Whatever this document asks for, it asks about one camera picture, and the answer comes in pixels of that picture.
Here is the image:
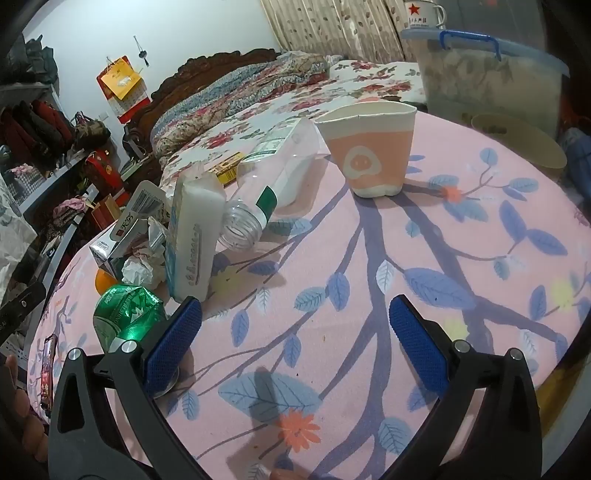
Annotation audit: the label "clear storage box blue handle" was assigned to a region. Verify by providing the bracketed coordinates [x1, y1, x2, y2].
[401, 28, 571, 139]

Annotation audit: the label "beige leaf print curtain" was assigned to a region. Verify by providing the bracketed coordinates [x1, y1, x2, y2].
[259, 0, 407, 63]

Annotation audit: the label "grey folded clothes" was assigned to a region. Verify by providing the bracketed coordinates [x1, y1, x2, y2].
[7, 34, 58, 86]

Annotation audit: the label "pink leaf print blanket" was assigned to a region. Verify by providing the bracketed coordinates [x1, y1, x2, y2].
[25, 108, 591, 480]

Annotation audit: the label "yellow cardboard box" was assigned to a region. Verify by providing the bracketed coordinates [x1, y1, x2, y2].
[211, 154, 245, 186]

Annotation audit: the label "white paper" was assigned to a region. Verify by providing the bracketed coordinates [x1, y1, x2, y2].
[121, 256, 155, 284]

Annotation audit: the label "floral quilt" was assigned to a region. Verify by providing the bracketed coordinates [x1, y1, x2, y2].
[150, 53, 342, 155]

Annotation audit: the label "white green carton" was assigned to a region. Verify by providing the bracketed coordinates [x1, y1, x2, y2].
[249, 117, 303, 160]

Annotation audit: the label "crushed green can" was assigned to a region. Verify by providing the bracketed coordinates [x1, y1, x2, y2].
[92, 285, 180, 398]

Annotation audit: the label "white plastic bag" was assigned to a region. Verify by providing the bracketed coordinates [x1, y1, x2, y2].
[0, 175, 38, 280]
[130, 218, 170, 265]

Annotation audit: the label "white blue carton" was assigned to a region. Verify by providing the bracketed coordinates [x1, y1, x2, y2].
[89, 180, 169, 282]

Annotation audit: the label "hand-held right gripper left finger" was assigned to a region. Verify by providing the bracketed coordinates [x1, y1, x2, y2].
[48, 295, 213, 480]

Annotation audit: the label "floral bed with wooden headboard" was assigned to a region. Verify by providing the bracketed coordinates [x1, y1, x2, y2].
[159, 60, 428, 185]

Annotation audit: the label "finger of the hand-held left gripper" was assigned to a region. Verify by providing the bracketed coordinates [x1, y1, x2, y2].
[0, 281, 48, 344]

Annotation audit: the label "beige round bin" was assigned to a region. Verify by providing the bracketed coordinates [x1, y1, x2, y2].
[471, 113, 568, 182]

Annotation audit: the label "brown paper bag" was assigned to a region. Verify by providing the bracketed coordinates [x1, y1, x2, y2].
[92, 194, 122, 232]

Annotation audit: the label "brown handbag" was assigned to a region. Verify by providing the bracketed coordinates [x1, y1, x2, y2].
[71, 111, 112, 151]

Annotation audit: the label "orange fruit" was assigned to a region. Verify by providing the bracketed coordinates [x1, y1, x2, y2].
[95, 269, 118, 295]

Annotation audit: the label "hanging wall ornament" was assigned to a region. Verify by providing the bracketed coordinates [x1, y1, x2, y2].
[133, 36, 151, 68]

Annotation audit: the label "red yellow wall calendar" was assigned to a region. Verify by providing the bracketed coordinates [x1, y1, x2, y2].
[96, 55, 151, 124]

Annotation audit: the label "dark red clothes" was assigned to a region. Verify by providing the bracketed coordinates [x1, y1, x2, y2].
[0, 99, 75, 162]

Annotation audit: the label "grey shelf rack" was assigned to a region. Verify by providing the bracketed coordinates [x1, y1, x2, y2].
[0, 80, 139, 278]

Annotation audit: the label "white tissue pack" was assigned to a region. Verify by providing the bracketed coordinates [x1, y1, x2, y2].
[165, 173, 227, 303]

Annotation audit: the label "person's left hand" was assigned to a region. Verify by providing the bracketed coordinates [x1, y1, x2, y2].
[0, 354, 51, 463]

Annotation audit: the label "pink paper cup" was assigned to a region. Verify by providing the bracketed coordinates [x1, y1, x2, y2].
[315, 102, 417, 198]

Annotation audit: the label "purple clothes pile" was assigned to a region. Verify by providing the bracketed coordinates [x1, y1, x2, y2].
[556, 127, 591, 185]

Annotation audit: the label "carved wooden headboard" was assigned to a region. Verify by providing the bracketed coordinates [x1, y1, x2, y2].
[127, 47, 282, 153]

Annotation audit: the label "pink cloth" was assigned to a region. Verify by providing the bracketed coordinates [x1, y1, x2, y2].
[53, 196, 88, 220]

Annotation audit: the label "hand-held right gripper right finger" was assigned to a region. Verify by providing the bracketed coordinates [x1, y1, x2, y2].
[388, 294, 542, 480]

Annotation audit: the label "white enamel mug red star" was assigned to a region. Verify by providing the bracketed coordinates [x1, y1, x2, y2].
[403, 0, 448, 31]

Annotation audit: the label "clear plastic bottle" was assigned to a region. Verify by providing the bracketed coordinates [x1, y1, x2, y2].
[218, 119, 331, 252]

